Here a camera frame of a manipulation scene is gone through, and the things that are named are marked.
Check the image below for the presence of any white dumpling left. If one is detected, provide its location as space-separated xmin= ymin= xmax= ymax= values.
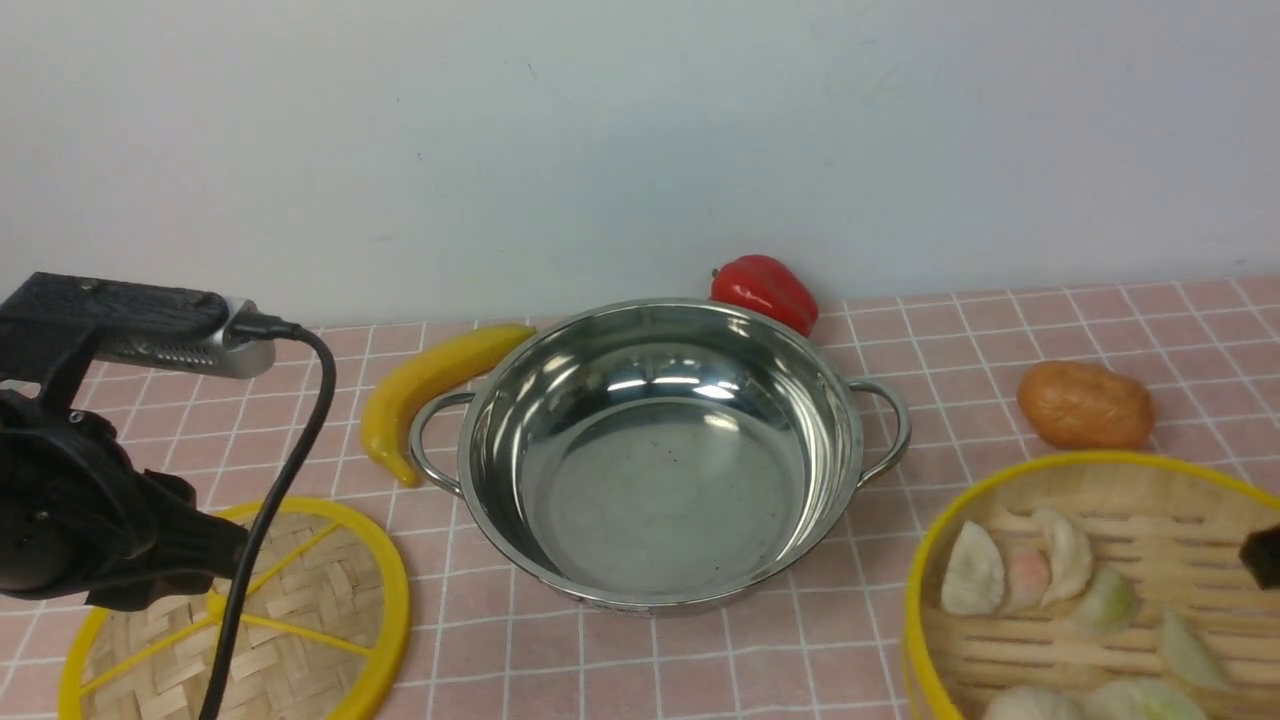
xmin=940 ymin=521 xmax=1006 ymax=616

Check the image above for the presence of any yellow bamboo steamer basket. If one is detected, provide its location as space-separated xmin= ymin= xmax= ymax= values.
xmin=902 ymin=452 xmax=1279 ymax=719

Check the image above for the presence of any red plastic bell pepper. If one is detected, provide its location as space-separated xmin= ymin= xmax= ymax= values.
xmin=709 ymin=254 xmax=820 ymax=338

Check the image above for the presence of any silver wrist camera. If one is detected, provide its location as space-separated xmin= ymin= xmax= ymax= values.
xmin=3 ymin=272 xmax=276 ymax=380

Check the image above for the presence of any yellow bamboo steamer lid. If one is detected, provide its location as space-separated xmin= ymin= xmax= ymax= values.
xmin=58 ymin=497 xmax=411 ymax=719

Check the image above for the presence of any pale dumpling right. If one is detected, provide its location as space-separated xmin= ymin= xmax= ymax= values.
xmin=1158 ymin=609 xmax=1234 ymax=693

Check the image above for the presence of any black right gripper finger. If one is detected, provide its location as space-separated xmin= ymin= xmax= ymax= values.
xmin=1239 ymin=525 xmax=1280 ymax=591

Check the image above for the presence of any orange brown potato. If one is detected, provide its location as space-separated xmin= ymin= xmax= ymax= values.
xmin=1016 ymin=360 xmax=1156 ymax=451

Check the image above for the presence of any white dumpling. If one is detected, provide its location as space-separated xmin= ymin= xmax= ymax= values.
xmin=940 ymin=521 xmax=1006 ymax=616
xmin=1030 ymin=507 xmax=1094 ymax=609

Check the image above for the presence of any yellow plastic banana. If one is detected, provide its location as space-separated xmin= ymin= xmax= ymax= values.
xmin=360 ymin=323 xmax=536 ymax=487

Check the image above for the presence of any pink shrimp dumpling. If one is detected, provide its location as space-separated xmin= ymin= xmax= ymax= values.
xmin=1002 ymin=546 xmax=1052 ymax=614

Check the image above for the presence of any black camera cable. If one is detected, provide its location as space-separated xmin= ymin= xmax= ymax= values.
xmin=198 ymin=313 xmax=338 ymax=720

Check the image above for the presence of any pale green dumpling lower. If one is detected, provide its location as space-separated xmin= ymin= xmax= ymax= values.
xmin=1083 ymin=676 xmax=1210 ymax=720

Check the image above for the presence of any stainless steel pot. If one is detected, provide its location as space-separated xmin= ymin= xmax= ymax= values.
xmin=407 ymin=299 xmax=913 ymax=618

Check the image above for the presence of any white round bun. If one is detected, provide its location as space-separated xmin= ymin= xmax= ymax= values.
xmin=982 ymin=685 xmax=1085 ymax=720

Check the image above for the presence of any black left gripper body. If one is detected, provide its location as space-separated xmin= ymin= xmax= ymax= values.
xmin=1 ymin=389 xmax=248 ymax=612

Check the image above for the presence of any white dumpling upper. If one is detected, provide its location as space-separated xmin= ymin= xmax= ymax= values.
xmin=1030 ymin=507 xmax=1094 ymax=609

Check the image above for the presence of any pale green dumpling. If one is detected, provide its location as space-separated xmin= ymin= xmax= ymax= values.
xmin=1083 ymin=676 xmax=1210 ymax=720
xmin=1069 ymin=565 xmax=1143 ymax=638

